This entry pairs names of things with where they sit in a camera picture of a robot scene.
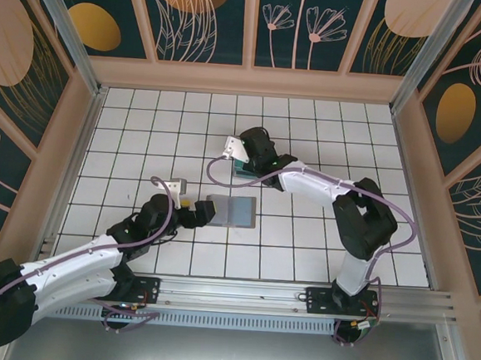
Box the card holder with clear sleeves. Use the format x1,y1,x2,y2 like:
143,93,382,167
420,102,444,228
203,192,259,231

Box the grey metal sheet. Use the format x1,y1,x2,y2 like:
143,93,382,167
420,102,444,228
1,313,464,360

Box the green circuit board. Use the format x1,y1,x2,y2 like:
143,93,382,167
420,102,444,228
346,315,380,338

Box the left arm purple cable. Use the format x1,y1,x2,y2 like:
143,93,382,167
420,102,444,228
0,164,183,353

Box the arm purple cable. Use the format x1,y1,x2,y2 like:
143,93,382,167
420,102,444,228
194,151,424,353
0,164,183,353

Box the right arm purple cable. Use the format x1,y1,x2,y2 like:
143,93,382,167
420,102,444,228
194,151,424,353

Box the long aluminium base rail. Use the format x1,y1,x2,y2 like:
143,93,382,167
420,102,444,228
37,259,460,331

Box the aluminium table edge rail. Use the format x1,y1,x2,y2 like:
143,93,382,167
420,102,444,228
39,83,110,261
375,110,453,291

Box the grey slotted cable duct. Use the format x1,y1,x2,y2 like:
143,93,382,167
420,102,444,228
52,300,338,341

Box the aluminium frame post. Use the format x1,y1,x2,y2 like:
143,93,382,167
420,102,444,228
389,0,476,120
16,0,115,99

